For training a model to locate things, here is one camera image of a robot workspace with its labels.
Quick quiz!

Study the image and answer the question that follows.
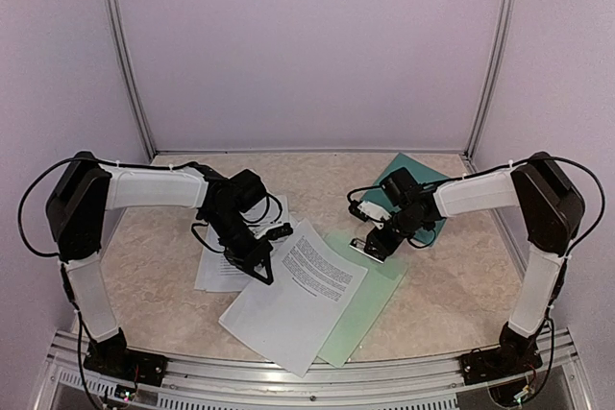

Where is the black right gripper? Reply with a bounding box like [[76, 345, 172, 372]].
[[365, 208, 427, 256]]

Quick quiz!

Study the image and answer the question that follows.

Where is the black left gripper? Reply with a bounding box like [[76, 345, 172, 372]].
[[204, 209, 274, 285]]

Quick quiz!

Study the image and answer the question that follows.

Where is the white printed top sheet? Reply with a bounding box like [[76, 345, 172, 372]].
[[219, 219, 367, 377]]

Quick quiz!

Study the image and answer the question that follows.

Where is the green file folder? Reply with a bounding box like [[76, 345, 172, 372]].
[[318, 154, 447, 368]]

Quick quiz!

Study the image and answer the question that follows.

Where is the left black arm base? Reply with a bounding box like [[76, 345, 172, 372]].
[[84, 329, 168, 387]]

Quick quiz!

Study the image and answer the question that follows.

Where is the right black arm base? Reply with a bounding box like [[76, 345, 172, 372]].
[[458, 324, 543, 385]]

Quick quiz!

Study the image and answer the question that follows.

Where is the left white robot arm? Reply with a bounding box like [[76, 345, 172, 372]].
[[45, 152, 273, 376]]

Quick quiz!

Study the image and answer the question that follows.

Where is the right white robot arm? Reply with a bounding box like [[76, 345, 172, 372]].
[[349, 152, 585, 338]]

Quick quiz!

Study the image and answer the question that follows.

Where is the white paper stack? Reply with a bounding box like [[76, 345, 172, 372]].
[[194, 195, 298, 293]]

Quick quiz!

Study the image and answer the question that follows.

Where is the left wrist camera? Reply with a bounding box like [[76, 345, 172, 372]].
[[255, 222, 293, 241]]

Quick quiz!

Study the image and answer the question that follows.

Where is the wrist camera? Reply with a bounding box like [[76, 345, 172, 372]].
[[255, 222, 293, 241], [348, 200, 391, 229]]

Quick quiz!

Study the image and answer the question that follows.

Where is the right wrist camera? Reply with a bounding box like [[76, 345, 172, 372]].
[[348, 200, 391, 229]]

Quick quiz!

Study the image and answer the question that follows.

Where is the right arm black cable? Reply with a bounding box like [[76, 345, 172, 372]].
[[346, 153, 604, 397]]

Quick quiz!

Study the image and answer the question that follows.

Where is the aluminium front rail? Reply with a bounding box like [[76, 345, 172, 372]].
[[33, 330, 597, 410]]

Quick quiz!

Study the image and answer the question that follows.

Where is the left aluminium corner post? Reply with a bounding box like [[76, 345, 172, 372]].
[[104, 0, 158, 160]]

